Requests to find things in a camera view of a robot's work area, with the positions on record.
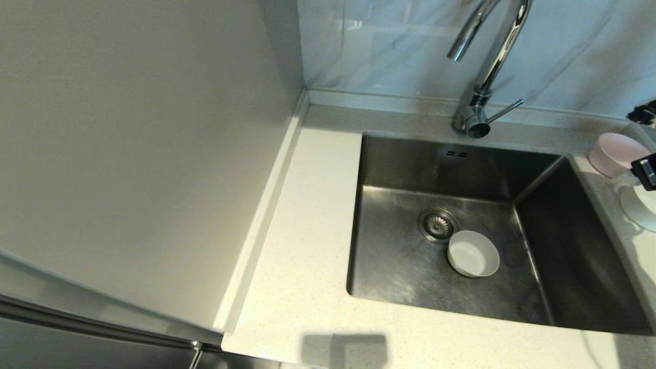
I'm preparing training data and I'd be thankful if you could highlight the pink bowl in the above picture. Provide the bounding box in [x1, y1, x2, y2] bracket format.
[588, 132, 652, 179]

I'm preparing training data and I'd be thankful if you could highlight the white bowl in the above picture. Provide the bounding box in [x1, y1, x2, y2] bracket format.
[619, 180, 656, 233]

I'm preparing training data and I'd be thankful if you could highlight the chrome faucet lever handle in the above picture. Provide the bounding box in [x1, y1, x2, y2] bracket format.
[487, 99, 524, 125]

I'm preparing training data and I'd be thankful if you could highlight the pale grey bowl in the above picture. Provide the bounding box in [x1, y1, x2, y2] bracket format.
[447, 230, 500, 278]

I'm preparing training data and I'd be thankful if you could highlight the round metal sink drain strainer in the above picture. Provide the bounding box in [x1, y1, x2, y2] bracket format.
[417, 208, 459, 245]

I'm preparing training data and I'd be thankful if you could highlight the stainless steel sink basin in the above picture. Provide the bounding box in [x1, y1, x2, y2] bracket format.
[346, 134, 654, 336]

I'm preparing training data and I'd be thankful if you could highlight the chrome gooseneck faucet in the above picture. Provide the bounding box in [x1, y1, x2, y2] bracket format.
[446, 0, 532, 139]

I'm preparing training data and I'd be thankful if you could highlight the large white cabinet side panel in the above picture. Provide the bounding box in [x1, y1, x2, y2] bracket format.
[0, 0, 309, 333]

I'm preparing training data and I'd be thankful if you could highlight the stainless steel appliance front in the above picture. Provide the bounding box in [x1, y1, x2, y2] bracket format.
[0, 246, 281, 369]

